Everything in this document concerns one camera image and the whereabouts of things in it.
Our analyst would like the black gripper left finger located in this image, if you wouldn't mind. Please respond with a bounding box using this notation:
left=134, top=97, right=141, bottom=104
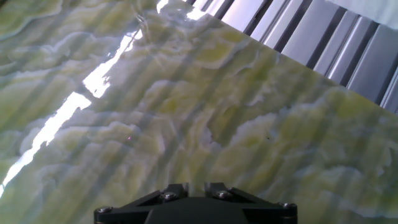
left=94, top=182, right=189, bottom=224

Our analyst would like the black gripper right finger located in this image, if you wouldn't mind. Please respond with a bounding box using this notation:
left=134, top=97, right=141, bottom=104
left=203, top=182, right=298, bottom=224

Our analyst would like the green marble pattern mat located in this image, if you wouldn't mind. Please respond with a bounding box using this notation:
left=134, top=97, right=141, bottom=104
left=0, top=0, right=398, bottom=224

